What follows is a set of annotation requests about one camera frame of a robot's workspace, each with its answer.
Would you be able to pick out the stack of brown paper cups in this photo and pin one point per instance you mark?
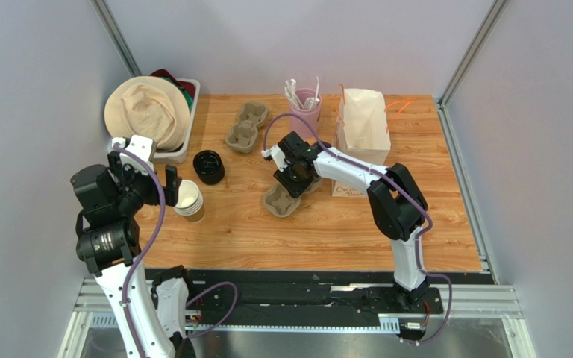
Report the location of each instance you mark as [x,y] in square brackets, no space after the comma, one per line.
[195,215]

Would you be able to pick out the stack of black lids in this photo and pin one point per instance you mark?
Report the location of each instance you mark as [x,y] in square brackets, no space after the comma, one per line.
[209,167]

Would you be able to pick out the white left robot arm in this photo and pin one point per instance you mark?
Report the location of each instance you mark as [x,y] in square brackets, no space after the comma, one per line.
[150,318]

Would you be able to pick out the aluminium frame post right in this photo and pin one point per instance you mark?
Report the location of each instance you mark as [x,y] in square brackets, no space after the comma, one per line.
[491,18]

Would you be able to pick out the white paper takeout bag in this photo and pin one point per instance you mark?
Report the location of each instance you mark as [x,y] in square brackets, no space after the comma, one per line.
[362,129]

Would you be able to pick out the wrapped white straw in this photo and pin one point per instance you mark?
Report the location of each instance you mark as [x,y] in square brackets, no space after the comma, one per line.
[310,103]
[290,93]
[316,93]

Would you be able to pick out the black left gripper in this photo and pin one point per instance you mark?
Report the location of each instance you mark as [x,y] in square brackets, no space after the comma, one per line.
[120,171]

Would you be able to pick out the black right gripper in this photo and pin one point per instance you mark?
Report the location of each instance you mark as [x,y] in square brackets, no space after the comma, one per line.
[295,177]

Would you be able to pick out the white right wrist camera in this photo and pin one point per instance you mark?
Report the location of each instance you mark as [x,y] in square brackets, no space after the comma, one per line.
[276,155]

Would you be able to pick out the dark red cloth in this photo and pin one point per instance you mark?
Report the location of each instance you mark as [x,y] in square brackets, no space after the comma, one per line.
[160,73]

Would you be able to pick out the pink straw holder cup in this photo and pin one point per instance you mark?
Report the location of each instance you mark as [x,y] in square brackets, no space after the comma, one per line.
[311,115]

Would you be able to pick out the aluminium frame post left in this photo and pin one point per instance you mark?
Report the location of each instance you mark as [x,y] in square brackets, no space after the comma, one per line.
[108,20]

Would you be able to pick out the aluminium frame post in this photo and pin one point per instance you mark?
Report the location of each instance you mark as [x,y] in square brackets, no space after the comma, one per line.
[491,18]
[108,20]

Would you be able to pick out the green cloth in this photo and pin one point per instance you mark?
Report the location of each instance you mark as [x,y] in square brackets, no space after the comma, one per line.
[187,89]

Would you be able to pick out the brown paper cup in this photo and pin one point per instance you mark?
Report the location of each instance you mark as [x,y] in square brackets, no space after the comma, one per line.
[189,193]

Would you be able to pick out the white plastic basket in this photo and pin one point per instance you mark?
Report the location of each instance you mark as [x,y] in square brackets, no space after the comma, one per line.
[184,134]

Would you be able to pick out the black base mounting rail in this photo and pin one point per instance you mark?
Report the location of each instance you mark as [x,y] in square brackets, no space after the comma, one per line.
[307,299]

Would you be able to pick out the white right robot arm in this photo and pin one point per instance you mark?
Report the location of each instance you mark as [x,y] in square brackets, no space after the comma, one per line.
[398,207]

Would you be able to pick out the beige bucket hat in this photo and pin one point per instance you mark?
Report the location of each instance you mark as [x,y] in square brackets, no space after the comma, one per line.
[150,111]

